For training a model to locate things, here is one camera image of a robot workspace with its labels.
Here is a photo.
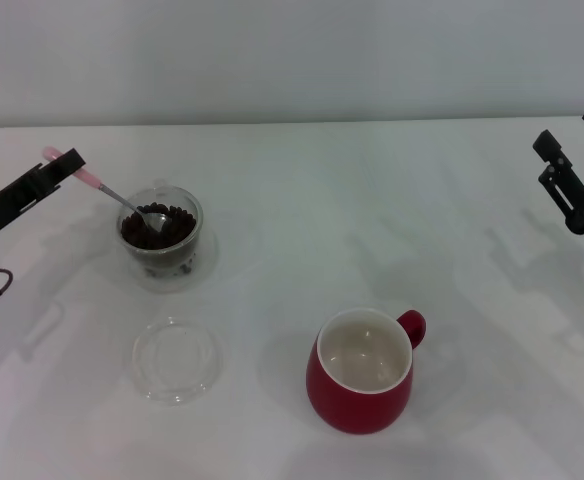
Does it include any double-wall glass cup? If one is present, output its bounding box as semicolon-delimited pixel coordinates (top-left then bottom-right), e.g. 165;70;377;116
117;178;205;274

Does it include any dark coffee beans pile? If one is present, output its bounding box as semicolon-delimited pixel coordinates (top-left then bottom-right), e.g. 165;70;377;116
120;201;197;252

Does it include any pink-handled metal spoon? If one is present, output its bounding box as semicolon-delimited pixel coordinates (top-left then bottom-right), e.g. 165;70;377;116
43;145;171;234

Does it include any clear glass lid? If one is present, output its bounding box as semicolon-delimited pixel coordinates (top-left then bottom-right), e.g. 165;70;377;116
131;315;225;406

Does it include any red mug white inside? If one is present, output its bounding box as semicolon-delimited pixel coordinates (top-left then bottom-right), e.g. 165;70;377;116
305;308;427;435

